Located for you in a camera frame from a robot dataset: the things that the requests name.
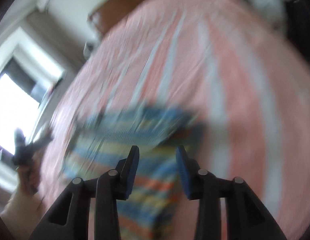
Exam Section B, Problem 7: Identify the multicolour striped knit sweater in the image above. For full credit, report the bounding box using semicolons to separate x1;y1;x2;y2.
62;106;204;239

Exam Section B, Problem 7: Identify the person's left hand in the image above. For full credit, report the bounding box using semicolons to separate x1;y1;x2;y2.
14;151;44;196

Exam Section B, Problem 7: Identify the pink striped bed cover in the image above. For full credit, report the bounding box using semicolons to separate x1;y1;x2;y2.
40;0;310;239

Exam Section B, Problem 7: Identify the brown wooden headboard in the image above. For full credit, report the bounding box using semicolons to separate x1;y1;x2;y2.
89;0;144;37

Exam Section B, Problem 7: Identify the white round security camera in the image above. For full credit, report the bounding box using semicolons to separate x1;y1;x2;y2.
83;42;95;60

